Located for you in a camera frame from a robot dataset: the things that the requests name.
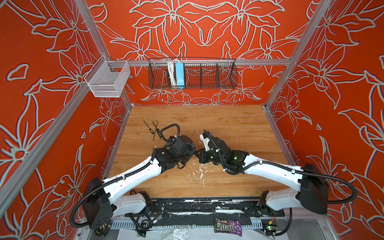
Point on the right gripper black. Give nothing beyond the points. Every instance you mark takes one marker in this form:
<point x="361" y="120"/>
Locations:
<point x="201" y="156"/>

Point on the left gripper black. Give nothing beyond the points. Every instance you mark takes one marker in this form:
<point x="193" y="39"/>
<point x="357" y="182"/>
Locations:
<point x="192" y="150"/>

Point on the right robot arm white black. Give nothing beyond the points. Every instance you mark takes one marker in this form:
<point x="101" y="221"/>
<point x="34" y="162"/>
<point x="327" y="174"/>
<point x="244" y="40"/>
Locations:
<point x="306" y="186"/>

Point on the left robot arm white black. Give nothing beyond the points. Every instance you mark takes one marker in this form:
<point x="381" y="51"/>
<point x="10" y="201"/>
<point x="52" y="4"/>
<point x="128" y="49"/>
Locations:
<point x="100" y="201"/>

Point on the larger black yellow screwdriver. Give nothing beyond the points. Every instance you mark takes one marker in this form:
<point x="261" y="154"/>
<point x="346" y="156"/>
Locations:
<point x="157" y="130"/>

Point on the small black yellow screwdriver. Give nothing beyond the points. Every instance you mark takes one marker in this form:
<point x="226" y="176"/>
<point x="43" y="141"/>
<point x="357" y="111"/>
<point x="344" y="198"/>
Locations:
<point x="152" y="132"/>

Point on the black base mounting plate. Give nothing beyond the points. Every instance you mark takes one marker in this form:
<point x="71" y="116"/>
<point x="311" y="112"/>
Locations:
<point x="203" y="211"/>

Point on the purple M&M candy bag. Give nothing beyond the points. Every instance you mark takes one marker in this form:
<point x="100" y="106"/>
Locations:
<point x="228" y="227"/>

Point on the clear plastic wrap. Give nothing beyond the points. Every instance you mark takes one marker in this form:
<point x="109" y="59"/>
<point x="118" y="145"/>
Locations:
<point x="171" y="234"/>

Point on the light blue box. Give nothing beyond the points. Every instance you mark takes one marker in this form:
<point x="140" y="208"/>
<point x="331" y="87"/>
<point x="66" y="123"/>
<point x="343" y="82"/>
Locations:
<point x="180" y="76"/>

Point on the green circuit board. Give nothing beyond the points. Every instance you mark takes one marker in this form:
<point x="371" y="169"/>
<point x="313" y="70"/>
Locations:
<point x="270" y="230"/>

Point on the black yellow tape measure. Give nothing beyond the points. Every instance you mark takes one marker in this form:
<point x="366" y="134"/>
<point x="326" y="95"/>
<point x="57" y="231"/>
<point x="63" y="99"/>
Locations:
<point x="103" y="230"/>

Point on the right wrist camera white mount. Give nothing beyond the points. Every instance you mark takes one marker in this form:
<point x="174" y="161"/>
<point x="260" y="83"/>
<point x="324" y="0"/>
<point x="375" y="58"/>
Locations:
<point x="208" y="144"/>

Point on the black wire wall basket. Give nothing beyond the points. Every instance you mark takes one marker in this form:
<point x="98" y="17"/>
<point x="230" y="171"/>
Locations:
<point x="200" y="74"/>

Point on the white wire mesh basket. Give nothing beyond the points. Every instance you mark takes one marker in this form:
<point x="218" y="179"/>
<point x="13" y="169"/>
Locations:
<point x="106" y="82"/>

